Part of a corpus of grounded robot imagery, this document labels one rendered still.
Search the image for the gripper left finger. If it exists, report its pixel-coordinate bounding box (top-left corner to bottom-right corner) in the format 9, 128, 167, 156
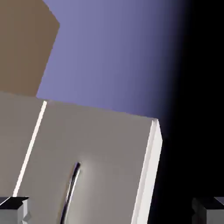
0, 196, 32, 224

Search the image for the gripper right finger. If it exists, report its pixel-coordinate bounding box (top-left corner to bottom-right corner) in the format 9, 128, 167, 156
191, 196, 224, 224

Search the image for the grey painted cabinet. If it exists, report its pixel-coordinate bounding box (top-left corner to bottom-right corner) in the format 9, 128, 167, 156
0, 90, 164, 224

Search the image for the grey drawer front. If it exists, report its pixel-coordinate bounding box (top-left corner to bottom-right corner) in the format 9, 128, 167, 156
17, 100, 155, 224

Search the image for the curved dark metal handle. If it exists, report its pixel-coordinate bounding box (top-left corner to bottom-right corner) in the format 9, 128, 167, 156
59, 161, 82, 224

